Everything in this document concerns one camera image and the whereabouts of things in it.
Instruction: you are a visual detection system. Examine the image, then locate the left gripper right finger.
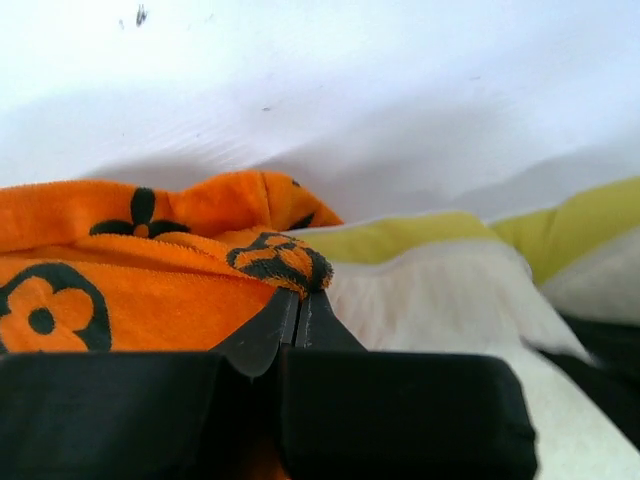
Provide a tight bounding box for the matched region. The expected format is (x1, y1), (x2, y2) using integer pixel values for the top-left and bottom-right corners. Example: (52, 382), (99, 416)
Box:
(294, 291), (365, 351)

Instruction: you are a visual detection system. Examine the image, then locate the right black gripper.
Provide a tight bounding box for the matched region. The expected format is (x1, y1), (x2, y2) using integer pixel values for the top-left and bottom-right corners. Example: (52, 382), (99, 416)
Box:
(537, 314), (639, 453)

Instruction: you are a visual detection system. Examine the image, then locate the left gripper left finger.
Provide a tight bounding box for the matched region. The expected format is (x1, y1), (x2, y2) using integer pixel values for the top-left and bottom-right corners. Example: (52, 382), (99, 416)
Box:
(211, 289), (299, 378)

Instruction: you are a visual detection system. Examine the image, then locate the cream white pillow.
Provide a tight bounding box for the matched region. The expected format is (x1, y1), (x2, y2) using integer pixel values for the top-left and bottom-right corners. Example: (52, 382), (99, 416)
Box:
(295, 177), (639, 479)

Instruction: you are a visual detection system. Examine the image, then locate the orange patterned pillowcase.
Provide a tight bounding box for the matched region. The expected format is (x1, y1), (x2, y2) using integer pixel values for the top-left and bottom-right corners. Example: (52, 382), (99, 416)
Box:
(1, 170), (340, 353)

